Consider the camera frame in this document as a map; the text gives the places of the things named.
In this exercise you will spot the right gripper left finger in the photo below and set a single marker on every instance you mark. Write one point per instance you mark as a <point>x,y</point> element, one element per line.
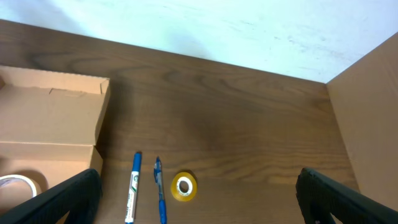
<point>77,198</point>

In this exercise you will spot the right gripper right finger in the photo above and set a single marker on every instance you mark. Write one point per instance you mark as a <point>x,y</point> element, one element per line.
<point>322,200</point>

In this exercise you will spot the white tape roll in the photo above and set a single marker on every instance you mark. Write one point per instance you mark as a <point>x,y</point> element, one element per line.
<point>19,187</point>

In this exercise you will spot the blue and white marker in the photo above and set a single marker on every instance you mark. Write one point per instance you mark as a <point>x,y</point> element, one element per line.
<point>133,186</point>

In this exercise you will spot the blue ballpoint pen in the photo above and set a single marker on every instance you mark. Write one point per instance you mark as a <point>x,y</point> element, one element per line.
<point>159,183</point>

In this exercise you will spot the open cardboard box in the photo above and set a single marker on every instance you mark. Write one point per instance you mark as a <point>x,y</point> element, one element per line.
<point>50,123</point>

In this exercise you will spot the small yellow tape roll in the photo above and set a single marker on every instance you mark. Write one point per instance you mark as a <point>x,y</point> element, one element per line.
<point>184,187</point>

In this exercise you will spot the brown cardboard panel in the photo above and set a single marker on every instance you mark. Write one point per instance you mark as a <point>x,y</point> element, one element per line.
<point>364,99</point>

